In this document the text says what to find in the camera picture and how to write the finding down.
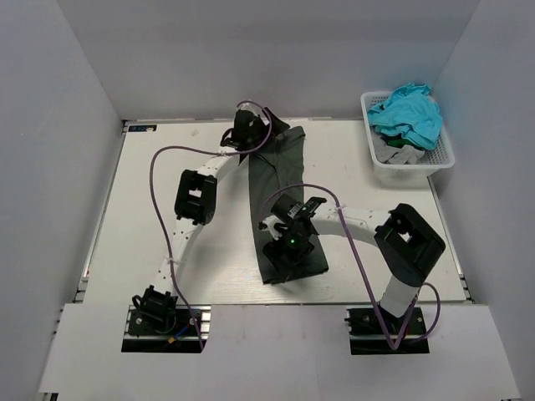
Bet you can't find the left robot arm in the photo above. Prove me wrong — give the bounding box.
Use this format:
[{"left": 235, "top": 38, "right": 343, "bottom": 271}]
[{"left": 132, "top": 101, "right": 290, "bottom": 324}]

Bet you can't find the dark label sticker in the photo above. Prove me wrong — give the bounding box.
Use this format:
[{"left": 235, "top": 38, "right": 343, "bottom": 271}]
[{"left": 128, "top": 124, "right": 157, "bottom": 133}]

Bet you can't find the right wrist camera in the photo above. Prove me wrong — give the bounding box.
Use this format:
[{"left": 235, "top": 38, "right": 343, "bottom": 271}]
[{"left": 271, "top": 194, "right": 304, "bottom": 223}]

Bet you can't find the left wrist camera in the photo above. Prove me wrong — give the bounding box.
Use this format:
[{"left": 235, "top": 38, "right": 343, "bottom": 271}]
[{"left": 231, "top": 109, "right": 268, "bottom": 151}]

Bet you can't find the white grey garment in basket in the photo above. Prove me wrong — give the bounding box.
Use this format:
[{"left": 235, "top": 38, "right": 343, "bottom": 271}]
[{"left": 372, "top": 137, "right": 425, "bottom": 165}]

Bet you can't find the green garment in basket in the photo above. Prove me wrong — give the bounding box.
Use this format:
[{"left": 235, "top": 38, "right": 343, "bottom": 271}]
[{"left": 383, "top": 136, "right": 413, "bottom": 148}]

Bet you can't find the dark grey t shirt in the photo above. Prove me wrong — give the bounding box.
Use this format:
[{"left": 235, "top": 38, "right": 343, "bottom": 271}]
[{"left": 248, "top": 126, "right": 305, "bottom": 284}]

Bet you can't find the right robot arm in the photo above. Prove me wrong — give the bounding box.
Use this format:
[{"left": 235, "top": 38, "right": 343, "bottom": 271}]
[{"left": 258, "top": 194, "right": 446, "bottom": 318}]

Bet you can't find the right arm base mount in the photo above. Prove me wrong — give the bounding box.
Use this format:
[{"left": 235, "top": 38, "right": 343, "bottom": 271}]
[{"left": 344, "top": 307, "right": 430, "bottom": 356}]

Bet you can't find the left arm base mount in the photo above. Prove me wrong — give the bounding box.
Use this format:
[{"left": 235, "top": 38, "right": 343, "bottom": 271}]
[{"left": 121, "top": 306, "right": 211, "bottom": 354}]

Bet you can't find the turquoise t shirt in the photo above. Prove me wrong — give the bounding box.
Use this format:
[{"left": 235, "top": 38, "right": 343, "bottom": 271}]
[{"left": 367, "top": 83, "right": 443, "bottom": 151}]

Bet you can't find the white plastic basket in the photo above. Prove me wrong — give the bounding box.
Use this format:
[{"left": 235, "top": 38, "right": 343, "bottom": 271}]
[{"left": 360, "top": 84, "right": 455, "bottom": 176}]

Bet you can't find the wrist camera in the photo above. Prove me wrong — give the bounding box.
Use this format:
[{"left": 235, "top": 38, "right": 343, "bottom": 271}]
[
  {"left": 271, "top": 194, "right": 304, "bottom": 223},
  {"left": 231, "top": 109, "right": 268, "bottom": 151}
]

